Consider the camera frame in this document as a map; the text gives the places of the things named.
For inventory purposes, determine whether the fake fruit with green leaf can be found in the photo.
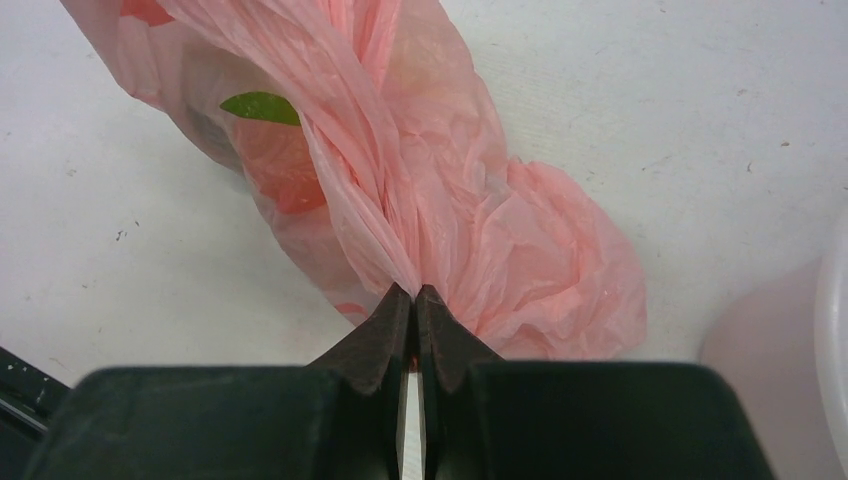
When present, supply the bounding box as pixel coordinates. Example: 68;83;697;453
219;91;326;214

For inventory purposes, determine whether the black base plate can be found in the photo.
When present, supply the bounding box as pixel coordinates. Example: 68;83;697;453
0;348;70;480

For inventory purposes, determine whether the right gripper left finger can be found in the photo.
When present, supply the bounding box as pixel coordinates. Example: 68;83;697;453
24;286;412;479

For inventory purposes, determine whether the pink plastic bag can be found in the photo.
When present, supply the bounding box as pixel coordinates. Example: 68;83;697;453
65;1;647;359

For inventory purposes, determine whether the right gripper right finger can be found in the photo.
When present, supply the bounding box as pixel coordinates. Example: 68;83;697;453
415;286;773;479

